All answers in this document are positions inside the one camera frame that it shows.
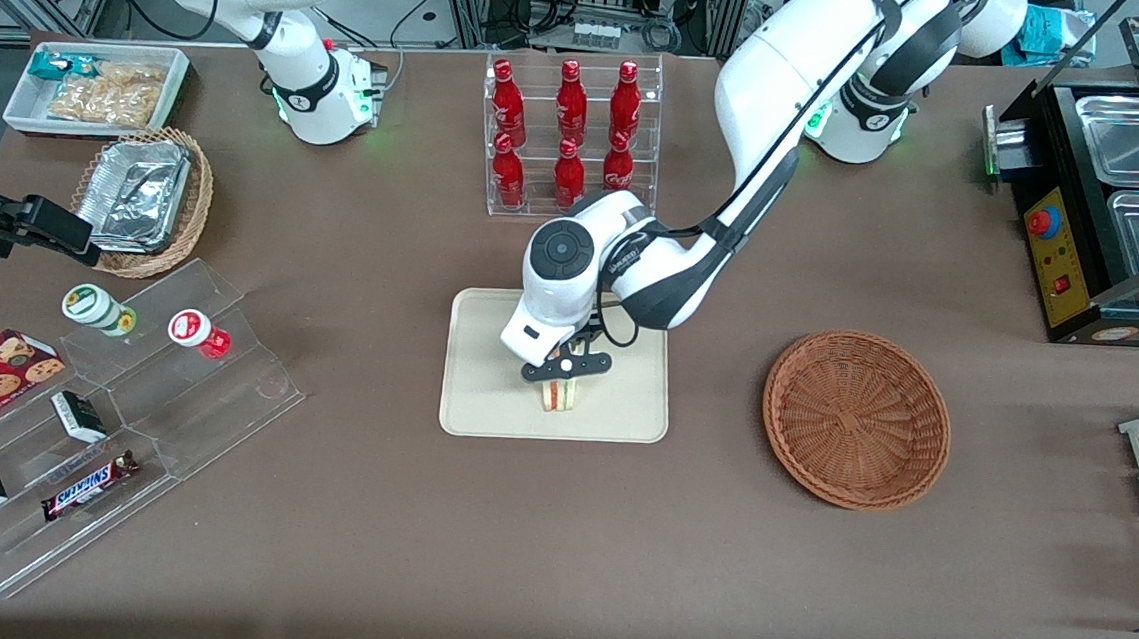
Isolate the triangular sandwich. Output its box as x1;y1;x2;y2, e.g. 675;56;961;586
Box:
540;377;583;415

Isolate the cream rectangular tray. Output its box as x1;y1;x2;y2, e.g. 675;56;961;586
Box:
437;284;679;452

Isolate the aluminium foil tray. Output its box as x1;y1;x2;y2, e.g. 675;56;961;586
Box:
72;133;195;259

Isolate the light wicker basket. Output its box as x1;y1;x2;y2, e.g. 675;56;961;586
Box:
65;121;219;285

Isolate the round brown wicker basket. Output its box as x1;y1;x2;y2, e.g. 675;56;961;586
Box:
755;323;959;517

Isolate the green lidded yogurt cup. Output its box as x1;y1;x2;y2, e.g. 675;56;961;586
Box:
59;281;141;341

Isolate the white rectangular snack bin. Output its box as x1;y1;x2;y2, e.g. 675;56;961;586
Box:
1;36;194;147

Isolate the clear bag of crackers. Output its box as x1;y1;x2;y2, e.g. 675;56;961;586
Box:
46;57;169;130

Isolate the red lidded yogurt cup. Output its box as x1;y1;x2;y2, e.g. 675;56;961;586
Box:
166;307;236;362

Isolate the teal snack packet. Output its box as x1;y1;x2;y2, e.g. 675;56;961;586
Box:
26;48;99;86

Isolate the clear acrylic bottle rack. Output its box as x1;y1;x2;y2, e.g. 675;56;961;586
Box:
475;42;667;228

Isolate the red cola bottle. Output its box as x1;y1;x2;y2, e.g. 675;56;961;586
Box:
486;59;532;148
488;132;531;210
599;129;639;197
550;136;590;212
553;58;593;147
607;59;646;151

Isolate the clear acrylic stepped display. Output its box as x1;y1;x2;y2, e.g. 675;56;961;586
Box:
0;244;317;621

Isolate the Snickers chocolate bar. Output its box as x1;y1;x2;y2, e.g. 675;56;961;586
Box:
38;443;143;530

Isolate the black glass food warmer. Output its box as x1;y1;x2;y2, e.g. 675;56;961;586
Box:
967;2;1139;349

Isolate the teal plastic bag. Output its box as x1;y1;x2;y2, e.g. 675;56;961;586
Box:
1010;3;1101;72

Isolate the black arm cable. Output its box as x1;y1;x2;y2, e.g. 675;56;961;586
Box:
582;0;964;378

